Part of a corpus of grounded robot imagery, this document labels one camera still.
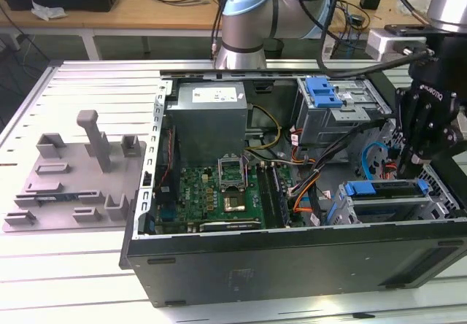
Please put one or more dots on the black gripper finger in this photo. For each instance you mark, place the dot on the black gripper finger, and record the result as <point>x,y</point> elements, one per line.
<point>408,119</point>
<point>439,138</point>

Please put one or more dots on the hard disk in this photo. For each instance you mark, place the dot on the hard disk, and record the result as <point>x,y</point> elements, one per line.
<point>361,188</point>

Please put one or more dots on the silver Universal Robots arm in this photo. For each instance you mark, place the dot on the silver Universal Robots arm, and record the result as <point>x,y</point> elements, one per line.
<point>248,21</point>

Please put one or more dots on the silver disk bay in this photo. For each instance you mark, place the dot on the silver disk bay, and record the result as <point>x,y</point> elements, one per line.
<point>386,203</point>

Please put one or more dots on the crumpled clear plastic bag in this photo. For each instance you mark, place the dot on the crumpled clear plastic bag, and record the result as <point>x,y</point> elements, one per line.
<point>406,8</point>

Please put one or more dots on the silver drive cage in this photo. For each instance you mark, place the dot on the silver drive cage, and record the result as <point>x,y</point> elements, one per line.
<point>328,130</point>

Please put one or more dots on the blue plastic drive carrier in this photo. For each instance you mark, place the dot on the blue plastic drive carrier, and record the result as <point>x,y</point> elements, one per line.
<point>323,96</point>

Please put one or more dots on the white barcode label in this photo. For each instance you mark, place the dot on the white barcode label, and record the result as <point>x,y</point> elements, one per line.
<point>328,50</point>

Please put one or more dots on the black RAM slot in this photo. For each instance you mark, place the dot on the black RAM slot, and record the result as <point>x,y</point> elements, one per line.
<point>269,200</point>
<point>281,200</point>

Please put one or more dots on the black waste bin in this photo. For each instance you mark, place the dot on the black waste bin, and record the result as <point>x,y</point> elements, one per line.
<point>273,48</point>

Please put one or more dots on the black open PC case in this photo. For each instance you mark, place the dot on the black open PC case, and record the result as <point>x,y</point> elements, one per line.
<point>292,265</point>

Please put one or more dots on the black table slot clip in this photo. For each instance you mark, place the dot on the black table slot clip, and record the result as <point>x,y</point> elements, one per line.
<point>364,315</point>

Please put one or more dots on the CPU socket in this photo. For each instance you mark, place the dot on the CPU socket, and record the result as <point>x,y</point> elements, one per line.
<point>233,203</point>

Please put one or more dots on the silver power supply unit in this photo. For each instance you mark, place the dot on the silver power supply unit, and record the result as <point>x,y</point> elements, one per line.
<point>208,130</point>

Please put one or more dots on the black graphics card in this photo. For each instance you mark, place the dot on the black graphics card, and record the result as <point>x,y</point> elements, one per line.
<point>230,226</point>

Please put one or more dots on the green motherboard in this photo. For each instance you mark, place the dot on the green motherboard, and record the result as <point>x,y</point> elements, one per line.
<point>197,192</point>

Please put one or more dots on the wooden desk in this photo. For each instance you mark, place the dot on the wooden desk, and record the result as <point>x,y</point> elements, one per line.
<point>127,17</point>

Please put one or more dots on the grey parts rack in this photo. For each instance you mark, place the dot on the grey parts rack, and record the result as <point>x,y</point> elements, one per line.
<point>73,181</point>

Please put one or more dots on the RAM stick with blue label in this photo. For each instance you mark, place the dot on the RAM stick with blue label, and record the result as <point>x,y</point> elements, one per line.
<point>54,197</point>

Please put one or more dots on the crumpled white plastic wrap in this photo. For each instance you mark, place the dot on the crumpled white plastic wrap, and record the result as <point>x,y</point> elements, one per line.
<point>47,12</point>

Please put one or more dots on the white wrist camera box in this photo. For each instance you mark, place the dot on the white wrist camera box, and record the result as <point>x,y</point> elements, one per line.
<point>383,45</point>

